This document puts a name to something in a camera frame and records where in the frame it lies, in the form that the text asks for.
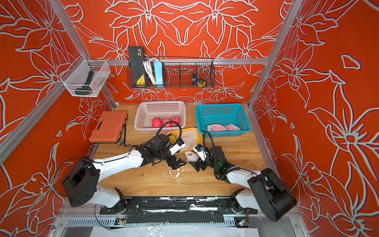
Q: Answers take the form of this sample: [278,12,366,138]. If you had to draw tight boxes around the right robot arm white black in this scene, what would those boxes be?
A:
[185,144,297,222]

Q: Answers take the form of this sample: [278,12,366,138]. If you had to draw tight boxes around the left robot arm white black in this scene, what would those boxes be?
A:
[62,134,186,214]

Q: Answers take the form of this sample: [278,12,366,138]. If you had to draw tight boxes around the yellow plastic tray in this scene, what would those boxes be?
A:
[166,127,203,145]

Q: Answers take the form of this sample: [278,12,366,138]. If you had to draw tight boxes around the netted apple right large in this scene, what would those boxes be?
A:
[207,124,227,132]

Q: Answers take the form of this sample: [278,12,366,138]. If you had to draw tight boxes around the netted apple bottom hidden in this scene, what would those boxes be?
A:
[225,124,241,131]

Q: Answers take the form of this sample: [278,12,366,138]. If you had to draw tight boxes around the pink plastic basket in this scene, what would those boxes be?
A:
[134,101,186,133]

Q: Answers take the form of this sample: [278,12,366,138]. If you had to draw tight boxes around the teal plastic basket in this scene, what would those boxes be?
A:
[195,104,251,137]

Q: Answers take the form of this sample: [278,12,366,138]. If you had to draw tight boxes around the orange tool case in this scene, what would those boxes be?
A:
[88,111,127,143]

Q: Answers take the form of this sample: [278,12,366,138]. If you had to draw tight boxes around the small tape measure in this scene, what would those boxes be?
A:
[196,80,207,88]

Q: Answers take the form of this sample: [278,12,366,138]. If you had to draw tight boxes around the light blue power bank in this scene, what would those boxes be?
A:
[154,61,164,87]

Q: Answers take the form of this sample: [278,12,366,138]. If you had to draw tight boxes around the dark green tool in box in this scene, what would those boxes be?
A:
[75,71,94,95]

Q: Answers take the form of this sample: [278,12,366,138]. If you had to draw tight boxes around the black yellow device box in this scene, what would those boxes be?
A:
[128,46,147,88]

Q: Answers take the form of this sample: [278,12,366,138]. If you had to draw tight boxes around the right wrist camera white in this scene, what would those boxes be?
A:
[197,146,209,162]

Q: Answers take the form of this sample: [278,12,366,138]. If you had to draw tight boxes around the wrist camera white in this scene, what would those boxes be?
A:
[169,138,186,155]
[197,146,209,162]

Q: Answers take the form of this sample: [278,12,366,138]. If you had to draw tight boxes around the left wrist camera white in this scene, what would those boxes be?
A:
[169,138,186,155]

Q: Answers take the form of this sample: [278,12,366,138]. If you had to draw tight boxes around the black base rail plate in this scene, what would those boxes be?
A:
[100,196,258,227]

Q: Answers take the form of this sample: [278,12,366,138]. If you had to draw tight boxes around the black wire wall basket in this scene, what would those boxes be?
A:
[126,57,216,89]

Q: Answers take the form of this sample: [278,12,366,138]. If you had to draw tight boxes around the white coiled cable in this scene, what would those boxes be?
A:
[143,58,159,85]

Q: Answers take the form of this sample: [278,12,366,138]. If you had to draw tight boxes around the clear acrylic wall box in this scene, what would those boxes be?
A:
[59,55,111,97]

